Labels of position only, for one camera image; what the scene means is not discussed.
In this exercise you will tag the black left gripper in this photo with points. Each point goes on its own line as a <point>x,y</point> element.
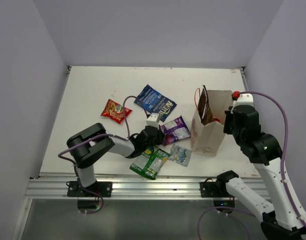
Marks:
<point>160,137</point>

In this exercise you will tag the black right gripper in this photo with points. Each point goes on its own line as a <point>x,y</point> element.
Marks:
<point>229,114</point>

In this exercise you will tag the purple snack bag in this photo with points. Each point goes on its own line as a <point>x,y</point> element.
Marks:
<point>175,130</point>

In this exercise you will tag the green snack bag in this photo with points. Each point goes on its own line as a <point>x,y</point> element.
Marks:
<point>150,162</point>

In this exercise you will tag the blue Kettle chip bag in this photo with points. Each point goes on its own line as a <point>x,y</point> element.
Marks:
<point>155,102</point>

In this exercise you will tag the beige paper bag orange handles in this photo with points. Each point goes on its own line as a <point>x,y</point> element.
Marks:
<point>206,139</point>

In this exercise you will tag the brown chip bag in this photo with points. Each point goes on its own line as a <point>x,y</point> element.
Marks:
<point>204,109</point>

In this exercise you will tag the small red snack packet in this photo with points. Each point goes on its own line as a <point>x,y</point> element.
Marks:
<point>115,111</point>

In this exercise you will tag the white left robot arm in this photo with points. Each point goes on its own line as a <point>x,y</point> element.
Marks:
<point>89,145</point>

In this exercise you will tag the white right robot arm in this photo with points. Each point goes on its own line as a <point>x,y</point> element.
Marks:
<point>283,217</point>

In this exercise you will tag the small silver snack packet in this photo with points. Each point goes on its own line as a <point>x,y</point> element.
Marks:
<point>180,155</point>

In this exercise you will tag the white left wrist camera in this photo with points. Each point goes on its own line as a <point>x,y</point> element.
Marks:
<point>153,120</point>

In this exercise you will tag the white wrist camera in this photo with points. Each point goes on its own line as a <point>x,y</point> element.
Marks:
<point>242,99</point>
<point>153,120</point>

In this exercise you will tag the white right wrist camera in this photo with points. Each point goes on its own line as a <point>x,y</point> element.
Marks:
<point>242,99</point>

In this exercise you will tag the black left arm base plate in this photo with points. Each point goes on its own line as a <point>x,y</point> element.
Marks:
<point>102,188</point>

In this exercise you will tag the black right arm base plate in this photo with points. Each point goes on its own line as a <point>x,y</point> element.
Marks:
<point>213,189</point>

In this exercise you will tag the aluminium mounting rail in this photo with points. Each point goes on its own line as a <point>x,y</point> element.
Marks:
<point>126,187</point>

